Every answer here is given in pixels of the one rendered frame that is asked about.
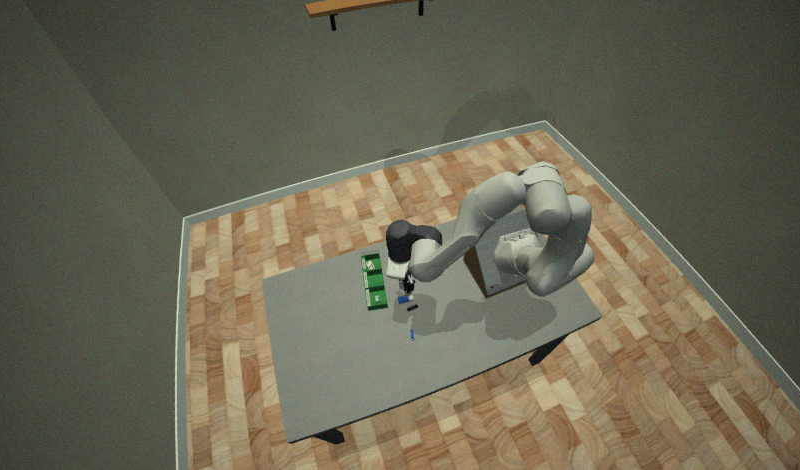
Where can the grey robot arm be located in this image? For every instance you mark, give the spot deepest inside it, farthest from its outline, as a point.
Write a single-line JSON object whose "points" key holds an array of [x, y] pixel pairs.
{"points": [[549, 210]]}

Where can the green rack of bins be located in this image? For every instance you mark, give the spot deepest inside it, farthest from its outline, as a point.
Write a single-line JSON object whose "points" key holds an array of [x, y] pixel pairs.
{"points": [[373, 282]]}

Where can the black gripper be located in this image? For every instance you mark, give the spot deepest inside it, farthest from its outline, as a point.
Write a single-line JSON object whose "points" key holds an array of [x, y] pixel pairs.
{"points": [[406, 284]]}

